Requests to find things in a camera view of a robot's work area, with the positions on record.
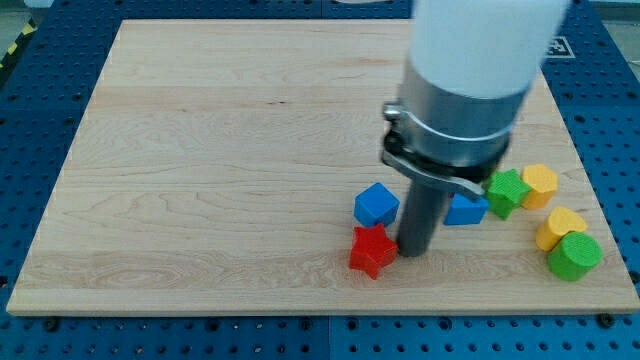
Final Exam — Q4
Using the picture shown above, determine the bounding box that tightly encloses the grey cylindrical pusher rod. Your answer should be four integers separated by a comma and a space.
396, 181, 449, 257

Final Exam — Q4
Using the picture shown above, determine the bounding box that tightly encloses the wooden board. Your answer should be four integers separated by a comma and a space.
7, 20, 639, 317

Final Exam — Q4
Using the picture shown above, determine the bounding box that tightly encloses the blue block behind rod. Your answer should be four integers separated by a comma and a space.
443, 194, 489, 226

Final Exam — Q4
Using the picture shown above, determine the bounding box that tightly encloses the fiducial marker tag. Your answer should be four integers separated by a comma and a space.
546, 36, 575, 59

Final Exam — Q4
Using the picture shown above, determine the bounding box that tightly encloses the green cylinder block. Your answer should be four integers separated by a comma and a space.
547, 232, 603, 282

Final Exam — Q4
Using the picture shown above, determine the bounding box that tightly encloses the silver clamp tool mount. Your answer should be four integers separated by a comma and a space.
381, 61, 527, 200

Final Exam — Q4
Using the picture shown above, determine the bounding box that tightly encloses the red star block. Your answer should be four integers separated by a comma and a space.
349, 223, 398, 280

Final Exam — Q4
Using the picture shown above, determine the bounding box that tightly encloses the green star block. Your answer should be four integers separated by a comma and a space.
483, 169, 531, 220

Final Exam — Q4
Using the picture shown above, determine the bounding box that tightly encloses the yellow heart block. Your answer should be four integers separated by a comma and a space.
535, 206, 588, 251

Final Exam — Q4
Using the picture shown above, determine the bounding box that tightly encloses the yellow hexagon block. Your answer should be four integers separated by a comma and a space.
521, 164, 559, 210

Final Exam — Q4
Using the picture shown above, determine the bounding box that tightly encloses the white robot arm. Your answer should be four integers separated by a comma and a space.
381, 0, 571, 257

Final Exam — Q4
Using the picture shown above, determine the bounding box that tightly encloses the blue cube block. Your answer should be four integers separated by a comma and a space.
354, 182, 400, 227

